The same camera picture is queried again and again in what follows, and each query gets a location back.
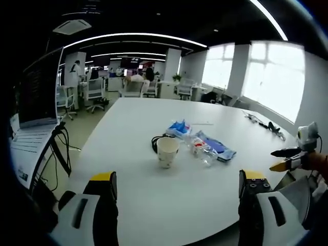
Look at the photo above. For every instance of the black bag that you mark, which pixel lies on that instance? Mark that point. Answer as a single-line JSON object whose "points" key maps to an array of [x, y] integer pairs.
{"points": [[209, 97]]}

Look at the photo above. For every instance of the clear plastic bottle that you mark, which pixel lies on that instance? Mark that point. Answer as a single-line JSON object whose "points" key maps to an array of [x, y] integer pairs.
{"points": [[203, 151]]}

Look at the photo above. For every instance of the ceiling air conditioner vent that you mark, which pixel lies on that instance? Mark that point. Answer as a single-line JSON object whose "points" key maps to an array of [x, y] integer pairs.
{"points": [[71, 27]]}

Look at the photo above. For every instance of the white mesh office chair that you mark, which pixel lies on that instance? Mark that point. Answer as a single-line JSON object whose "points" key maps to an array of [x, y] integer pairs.
{"points": [[185, 89], [134, 88], [66, 101], [94, 92]]}

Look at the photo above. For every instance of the large bright window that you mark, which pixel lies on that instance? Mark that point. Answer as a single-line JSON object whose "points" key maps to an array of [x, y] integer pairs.
{"points": [[274, 77], [217, 66]]}

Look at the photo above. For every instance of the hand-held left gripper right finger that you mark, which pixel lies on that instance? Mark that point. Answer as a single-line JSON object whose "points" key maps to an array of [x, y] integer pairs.
{"points": [[252, 205]]}

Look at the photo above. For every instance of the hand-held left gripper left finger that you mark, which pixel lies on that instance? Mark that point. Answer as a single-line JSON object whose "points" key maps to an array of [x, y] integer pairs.
{"points": [[87, 210]]}

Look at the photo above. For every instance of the open laptop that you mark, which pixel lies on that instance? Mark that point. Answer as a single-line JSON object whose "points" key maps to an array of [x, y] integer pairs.
{"points": [[38, 97]]}

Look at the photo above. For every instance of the thin white stick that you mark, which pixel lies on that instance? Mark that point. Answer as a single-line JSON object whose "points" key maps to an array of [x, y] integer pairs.
{"points": [[203, 124]]}

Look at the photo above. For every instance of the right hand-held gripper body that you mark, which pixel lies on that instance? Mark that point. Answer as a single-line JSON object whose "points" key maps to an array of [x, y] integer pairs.
{"points": [[307, 135]]}

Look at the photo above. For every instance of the person's right hand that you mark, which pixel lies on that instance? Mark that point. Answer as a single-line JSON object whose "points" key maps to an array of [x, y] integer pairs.
{"points": [[317, 161]]}

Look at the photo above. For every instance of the white paper cup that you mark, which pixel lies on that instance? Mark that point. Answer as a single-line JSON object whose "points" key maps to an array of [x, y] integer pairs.
{"points": [[167, 152]]}

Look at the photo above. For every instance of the white table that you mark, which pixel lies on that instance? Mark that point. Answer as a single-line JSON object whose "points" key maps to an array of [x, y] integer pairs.
{"points": [[159, 194]]}

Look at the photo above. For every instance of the blue and white packet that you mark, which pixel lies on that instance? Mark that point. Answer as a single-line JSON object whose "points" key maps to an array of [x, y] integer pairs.
{"points": [[179, 127]]}

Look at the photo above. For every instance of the blue package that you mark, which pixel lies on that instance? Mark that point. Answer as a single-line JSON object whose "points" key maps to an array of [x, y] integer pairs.
{"points": [[220, 148]]}

